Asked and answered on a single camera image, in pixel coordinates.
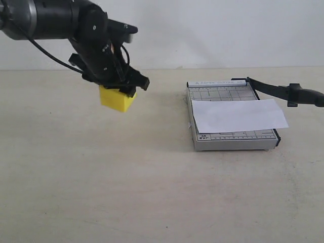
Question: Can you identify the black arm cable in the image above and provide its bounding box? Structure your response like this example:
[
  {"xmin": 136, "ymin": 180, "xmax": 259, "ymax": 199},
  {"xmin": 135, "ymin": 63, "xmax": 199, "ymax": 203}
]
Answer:
[{"xmin": 0, "ymin": 5, "xmax": 131, "ymax": 88}]

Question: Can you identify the white paper sheet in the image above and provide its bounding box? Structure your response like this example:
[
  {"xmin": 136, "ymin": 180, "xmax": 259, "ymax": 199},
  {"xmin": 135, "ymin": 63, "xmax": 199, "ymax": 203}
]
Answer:
[{"xmin": 192, "ymin": 99, "xmax": 289, "ymax": 133}]

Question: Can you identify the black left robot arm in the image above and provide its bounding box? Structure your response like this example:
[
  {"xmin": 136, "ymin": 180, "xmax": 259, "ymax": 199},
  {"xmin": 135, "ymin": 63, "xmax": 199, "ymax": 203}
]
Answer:
[{"xmin": 1, "ymin": 0, "xmax": 150, "ymax": 97}]

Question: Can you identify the black cutter blade arm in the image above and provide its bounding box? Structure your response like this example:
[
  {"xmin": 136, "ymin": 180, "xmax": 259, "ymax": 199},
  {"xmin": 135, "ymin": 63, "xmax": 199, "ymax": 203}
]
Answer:
[{"xmin": 246, "ymin": 77, "xmax": 323, "ymax": 107}]

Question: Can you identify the yellow cube block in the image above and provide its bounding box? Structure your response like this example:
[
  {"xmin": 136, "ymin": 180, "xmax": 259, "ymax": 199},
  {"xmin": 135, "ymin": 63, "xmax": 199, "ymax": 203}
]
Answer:
[{"xmin": 99, "ymin": 86, "xmax": 137, "ymax": 113}]

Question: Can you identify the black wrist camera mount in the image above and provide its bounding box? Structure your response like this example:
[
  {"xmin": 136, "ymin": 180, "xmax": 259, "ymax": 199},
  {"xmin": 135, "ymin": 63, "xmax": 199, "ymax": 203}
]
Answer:
[{"xmin": 107, "ymin": 19, "xmax": 138, "ymax": 44}]

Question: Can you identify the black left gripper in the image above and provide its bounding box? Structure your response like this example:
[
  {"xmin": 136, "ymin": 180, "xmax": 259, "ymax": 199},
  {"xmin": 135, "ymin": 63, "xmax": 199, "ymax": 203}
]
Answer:
[{"xmin": 69, "ymin": 37, "xmax": 150, "ymax": 98}]

